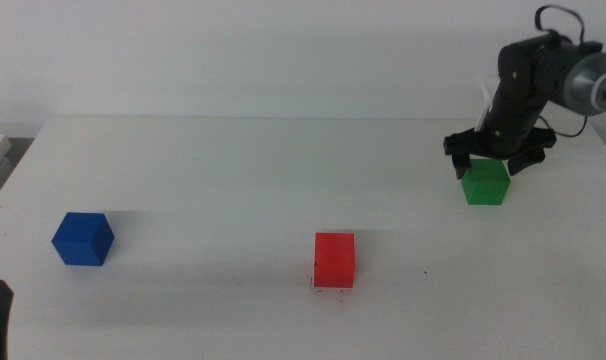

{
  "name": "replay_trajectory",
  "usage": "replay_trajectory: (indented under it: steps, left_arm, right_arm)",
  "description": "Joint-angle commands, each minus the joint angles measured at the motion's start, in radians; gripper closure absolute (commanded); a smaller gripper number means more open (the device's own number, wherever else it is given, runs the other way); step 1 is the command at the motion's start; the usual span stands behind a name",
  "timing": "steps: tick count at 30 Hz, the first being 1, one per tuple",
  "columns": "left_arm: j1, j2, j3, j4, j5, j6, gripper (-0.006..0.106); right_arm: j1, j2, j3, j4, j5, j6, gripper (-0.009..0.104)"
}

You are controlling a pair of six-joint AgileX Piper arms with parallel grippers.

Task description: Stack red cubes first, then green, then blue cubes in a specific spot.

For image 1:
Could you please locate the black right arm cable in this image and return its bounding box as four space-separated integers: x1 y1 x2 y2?
534 4 587 46

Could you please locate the green cube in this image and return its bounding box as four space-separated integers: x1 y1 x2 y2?
460 158 512 206

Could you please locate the blue cube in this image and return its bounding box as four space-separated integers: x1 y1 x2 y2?
51 211 116 267

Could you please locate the thin black cable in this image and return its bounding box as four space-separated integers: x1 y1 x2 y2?
537 114 590 139

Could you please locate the red cube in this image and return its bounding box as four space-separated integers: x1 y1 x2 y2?
313 231 357 290

